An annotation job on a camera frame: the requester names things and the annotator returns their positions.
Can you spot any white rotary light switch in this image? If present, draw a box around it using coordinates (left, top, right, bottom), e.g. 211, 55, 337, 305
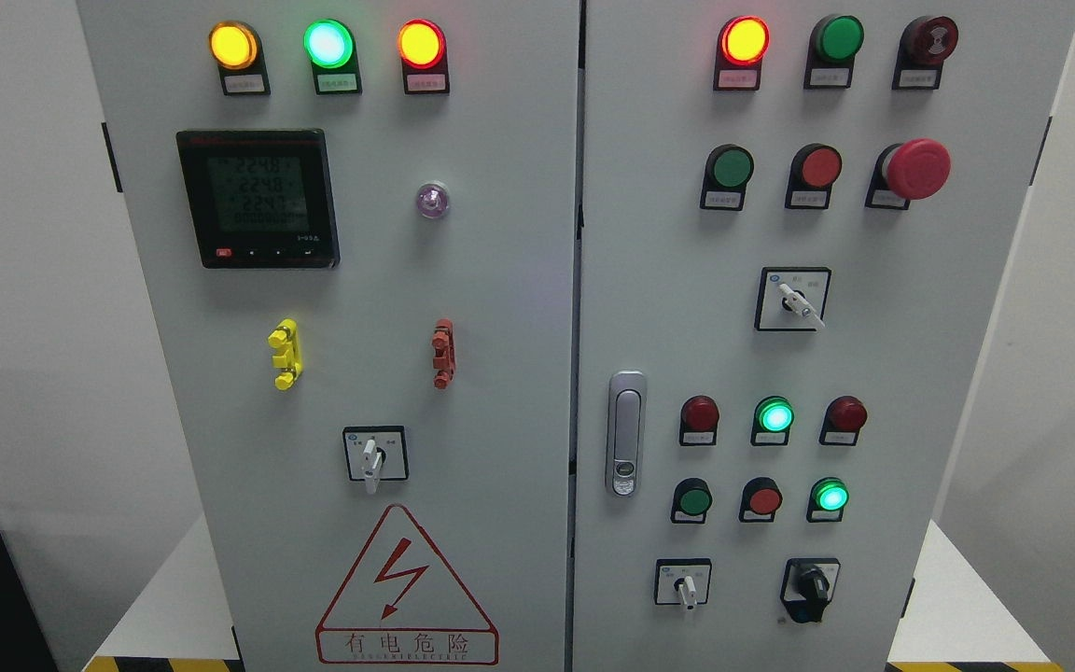
342, 426, 410, 495

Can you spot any clear small light bulb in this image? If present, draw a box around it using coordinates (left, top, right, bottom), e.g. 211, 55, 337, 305
414, 180, 452, 220

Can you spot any dark red lamp left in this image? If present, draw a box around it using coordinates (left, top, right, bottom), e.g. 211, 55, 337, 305
678, 395, 720, 446

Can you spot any dark red lamp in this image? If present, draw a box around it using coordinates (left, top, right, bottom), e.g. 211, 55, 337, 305
818, 395, 869, 446
678, 395, 720, 446

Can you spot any left grey cabinet door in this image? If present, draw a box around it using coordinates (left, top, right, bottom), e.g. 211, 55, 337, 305
77, 1, 581, 671

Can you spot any grey cabinet door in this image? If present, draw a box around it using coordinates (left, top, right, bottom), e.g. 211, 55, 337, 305
571, 1, 1075, 671
77, 1, 581, 671

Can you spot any green push button lower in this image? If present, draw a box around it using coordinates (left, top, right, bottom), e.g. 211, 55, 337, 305
670, 477, 714, 525

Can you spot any green push button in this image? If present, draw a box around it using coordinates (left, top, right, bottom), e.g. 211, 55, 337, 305
670, 477, 714, 525
699, 144, 755, 212

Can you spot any green lit lamp middle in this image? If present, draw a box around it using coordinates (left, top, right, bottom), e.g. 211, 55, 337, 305
750, 396, 796, 446

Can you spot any green push button upper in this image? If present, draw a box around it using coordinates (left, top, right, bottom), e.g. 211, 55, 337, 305
699, 144, 755, 212

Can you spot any red push button lower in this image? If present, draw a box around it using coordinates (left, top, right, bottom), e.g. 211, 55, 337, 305
739, 477, 782, 523

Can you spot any red push button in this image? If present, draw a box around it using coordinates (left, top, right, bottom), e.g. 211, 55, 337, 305
739, 477, 782, 523
784, 142, 842, 210

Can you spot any right grey cabinet door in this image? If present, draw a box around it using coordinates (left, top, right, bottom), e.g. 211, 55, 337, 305
571, 1, 1075, 671

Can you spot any red electric hazard warning sticker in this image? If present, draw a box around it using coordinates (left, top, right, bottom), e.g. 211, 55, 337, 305
315, 503, 500, 666

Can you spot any black digital power meter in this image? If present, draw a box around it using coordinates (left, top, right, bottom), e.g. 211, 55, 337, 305
176, 128, 341, 269

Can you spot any red ringed lit indicator lamp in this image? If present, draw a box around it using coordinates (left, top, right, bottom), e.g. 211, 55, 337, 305
398, 18, 452, 95

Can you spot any dark red lamp right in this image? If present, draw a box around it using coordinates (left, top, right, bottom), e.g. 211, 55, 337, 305
818, 395, 869, 446

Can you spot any red push button upper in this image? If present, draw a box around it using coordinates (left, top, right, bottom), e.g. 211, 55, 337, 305
784, 142, 842, 210

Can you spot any green lit button lower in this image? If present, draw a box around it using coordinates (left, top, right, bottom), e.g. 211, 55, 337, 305
806, 476, 849, 523

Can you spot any green lit indicator lamp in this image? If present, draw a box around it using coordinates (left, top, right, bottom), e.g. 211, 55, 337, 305
302, 19, 362, 95

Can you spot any red lit lamp right door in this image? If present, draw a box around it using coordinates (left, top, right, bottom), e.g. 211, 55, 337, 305
713, 14, 771, 91

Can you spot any black rotary selector knob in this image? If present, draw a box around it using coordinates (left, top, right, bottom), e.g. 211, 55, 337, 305
780, 557, 841, 623

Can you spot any red emergency stop mushroom button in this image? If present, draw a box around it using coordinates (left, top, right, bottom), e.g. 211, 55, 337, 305
865, 139, 952, 210

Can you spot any yellow indicator lamp top left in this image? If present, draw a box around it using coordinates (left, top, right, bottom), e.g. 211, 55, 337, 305
207, 22, 272, 95

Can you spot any dark green indicator lamp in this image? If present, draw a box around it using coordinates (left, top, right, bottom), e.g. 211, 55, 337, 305
803, 14, 865, 90

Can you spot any dark red buzzer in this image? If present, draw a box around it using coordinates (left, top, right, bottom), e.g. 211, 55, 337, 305
892, 14, 959, 91

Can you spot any silver door lock handle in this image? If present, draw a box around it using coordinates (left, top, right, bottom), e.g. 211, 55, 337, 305
605, 371, 648, 497

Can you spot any white rotary switch right upper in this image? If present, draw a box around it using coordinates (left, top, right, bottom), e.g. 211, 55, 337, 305
754, 267, 831, 332

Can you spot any white rotary switch lower right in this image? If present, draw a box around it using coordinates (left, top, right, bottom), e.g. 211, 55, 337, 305
654, 557, 712, 611

